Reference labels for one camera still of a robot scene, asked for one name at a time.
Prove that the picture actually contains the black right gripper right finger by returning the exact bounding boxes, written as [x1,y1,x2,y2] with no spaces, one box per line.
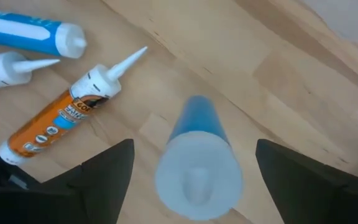
[255,139,358,224]

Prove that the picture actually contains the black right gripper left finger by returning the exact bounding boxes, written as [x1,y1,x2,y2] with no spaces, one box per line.
[0,139,135,224]

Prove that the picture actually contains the orange sealant tube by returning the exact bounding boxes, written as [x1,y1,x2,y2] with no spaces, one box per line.
[0,50,61,91]
[0,45,149,166]

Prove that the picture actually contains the blue silicone tube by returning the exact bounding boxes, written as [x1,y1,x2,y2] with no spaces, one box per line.
[0,6,88,60]
[154,95,244,222]

